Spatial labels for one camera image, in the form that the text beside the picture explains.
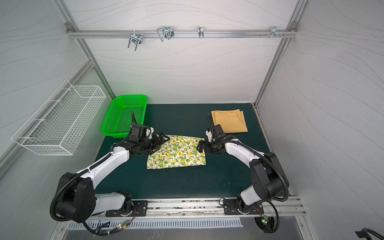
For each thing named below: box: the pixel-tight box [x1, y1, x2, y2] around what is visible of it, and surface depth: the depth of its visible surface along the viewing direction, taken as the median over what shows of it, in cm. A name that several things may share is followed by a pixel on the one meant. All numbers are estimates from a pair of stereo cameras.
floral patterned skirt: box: [146, 134, 207, 170], surface depth 92 cm
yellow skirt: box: [211, 109, 248, 134], surface depth 113 cm
